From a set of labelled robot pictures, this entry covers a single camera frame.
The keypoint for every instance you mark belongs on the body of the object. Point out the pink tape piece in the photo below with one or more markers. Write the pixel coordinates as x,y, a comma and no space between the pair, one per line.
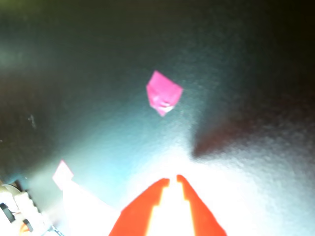
62,174

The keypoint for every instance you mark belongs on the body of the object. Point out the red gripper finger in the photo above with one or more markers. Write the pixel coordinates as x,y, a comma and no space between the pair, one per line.
137,211
204,218

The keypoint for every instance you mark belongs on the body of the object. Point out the white numbered grid paper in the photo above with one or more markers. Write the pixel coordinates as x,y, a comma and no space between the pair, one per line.
83,211

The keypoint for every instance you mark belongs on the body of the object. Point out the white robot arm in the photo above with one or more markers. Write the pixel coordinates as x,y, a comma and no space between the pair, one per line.
22,204

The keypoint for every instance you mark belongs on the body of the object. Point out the orange clamp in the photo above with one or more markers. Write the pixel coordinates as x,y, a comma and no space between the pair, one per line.
23,227

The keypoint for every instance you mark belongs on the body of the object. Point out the magenta cube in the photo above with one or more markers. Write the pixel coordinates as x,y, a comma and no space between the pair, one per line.
163,92

